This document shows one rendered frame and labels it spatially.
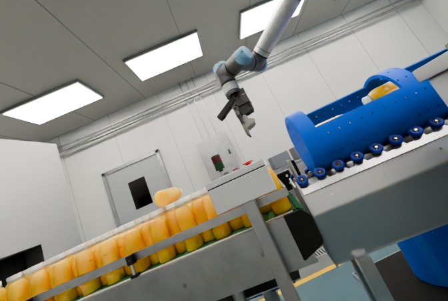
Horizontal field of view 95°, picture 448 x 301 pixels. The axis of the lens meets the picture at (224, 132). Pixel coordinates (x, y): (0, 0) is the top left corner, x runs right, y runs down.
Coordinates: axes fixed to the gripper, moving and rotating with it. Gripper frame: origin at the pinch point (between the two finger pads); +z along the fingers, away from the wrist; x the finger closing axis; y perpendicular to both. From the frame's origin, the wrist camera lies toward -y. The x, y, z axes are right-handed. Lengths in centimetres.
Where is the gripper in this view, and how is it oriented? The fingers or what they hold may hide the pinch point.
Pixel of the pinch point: (247, 134)
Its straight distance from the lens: 89.8
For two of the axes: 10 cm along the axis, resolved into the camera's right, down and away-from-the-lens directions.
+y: 8.9, -4.3, -1.1
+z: 4.0, 8.9, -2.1
